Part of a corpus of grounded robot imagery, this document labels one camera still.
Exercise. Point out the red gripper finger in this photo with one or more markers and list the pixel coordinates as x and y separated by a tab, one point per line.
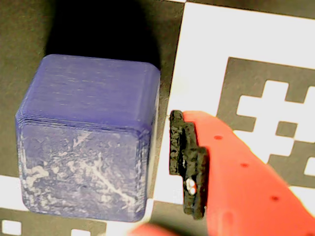
167	231
241	186

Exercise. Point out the blue cube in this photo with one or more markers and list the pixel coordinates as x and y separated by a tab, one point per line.
86	135

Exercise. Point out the black white marker checkerboard mat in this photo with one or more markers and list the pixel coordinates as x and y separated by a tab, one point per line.
246	37

